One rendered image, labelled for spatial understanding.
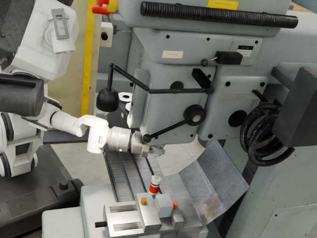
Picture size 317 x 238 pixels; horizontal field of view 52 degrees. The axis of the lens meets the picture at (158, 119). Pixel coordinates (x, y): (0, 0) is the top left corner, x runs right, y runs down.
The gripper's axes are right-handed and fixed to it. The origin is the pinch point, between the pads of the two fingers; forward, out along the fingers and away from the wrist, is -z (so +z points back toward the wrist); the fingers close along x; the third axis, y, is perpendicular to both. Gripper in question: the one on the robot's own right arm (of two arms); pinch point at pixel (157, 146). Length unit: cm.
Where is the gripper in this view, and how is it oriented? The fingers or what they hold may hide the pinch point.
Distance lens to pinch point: 125.7
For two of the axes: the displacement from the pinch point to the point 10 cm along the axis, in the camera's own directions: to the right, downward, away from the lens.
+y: -1.9, 8.1, 5.5
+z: -9.8, -1.9, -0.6
